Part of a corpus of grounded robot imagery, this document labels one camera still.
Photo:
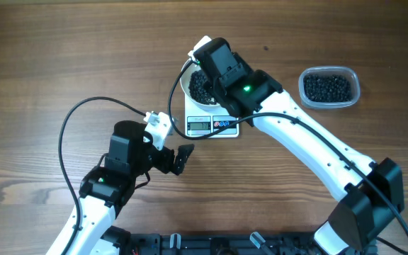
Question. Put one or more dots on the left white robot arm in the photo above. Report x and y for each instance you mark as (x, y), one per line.
(107, 188)

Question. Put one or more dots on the black beans in container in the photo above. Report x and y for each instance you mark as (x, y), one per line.
(327, 89)

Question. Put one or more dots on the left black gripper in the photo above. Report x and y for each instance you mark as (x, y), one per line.
(166, 164)

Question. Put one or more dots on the white bowl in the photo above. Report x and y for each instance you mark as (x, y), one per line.
(188, 69)

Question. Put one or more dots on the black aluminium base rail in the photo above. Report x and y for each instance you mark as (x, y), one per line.
(225, 242)

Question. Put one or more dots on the black beans in bowl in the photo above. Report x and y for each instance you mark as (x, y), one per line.
(198, 89)

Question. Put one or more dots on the clear plastic bean container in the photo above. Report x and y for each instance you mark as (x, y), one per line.
(346, 72)

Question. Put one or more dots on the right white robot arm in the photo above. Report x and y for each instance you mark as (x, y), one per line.
(369, 195)

